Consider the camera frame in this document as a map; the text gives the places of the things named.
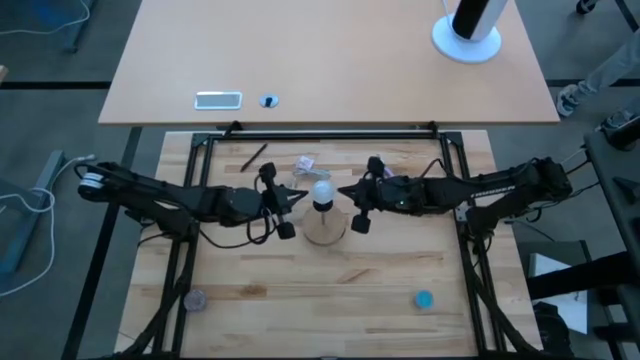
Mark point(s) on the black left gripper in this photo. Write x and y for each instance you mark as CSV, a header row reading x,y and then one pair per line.
x,y
274,200

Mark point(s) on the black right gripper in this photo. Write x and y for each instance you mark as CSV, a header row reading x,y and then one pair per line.
x,y
379,192

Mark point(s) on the white lightbulb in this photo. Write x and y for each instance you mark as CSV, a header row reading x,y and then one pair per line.
x,y
323,191

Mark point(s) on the round wooden base with socket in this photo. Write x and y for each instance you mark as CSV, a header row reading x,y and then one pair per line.
x,y
325,229

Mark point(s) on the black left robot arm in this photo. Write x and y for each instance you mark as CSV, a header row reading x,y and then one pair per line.
x,y
150,192

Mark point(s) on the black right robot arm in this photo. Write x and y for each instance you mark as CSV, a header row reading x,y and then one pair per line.
x,y
500,187

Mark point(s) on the small white pink tag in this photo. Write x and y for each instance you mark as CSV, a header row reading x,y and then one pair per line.
x,y
389,170

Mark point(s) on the black pen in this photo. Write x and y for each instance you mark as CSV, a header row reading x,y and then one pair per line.
x,y
254,157

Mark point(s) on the small round blue object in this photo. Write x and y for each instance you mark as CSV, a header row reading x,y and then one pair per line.
x,y
269,100

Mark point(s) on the blue round cap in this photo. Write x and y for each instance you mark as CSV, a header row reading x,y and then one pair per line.
x,y
423,299

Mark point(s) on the clear grey round disc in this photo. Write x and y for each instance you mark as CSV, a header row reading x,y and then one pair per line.
x,y
195,300

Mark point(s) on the large tan desk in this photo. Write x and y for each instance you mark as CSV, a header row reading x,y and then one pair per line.
x,y
325,50

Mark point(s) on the white stand with black column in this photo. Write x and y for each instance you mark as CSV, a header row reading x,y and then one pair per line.
x,y
467,42

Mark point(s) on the white box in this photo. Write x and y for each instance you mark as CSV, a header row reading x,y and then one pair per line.
x,y
565,305

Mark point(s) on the black backpack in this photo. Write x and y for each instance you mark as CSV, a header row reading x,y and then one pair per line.
x,y
552,330

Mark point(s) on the black equipment stand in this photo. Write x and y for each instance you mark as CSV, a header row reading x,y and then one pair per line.
x,y
615,170

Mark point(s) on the blue grey desk foot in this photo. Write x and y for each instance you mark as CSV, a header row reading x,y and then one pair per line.
x,y
20,240

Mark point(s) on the person's leg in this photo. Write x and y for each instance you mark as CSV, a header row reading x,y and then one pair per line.
x,y
607,70

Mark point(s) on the black chair caster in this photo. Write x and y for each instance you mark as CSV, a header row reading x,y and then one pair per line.
x,y
584,6

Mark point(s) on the black aluminium table frame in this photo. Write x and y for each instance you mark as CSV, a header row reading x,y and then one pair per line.
x,y
320,135

